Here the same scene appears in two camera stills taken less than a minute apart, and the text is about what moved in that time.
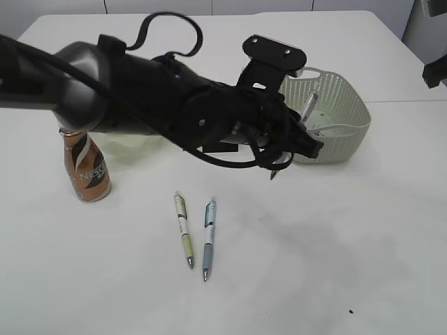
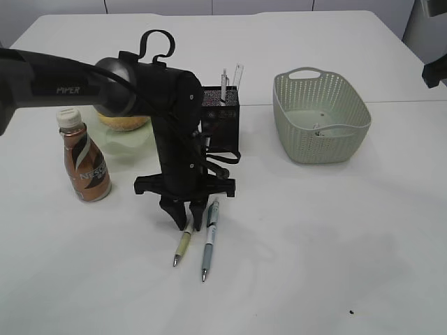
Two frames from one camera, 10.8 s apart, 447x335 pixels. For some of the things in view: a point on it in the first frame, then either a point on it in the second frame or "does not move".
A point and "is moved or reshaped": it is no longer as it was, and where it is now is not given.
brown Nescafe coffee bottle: (86, 166) does not move
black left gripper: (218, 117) → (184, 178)
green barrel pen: (183, 226) is moved or reshaped
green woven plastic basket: (332, 109) does not move
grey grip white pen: (309, 108) → (223, 84)
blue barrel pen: (209, 227) does not move
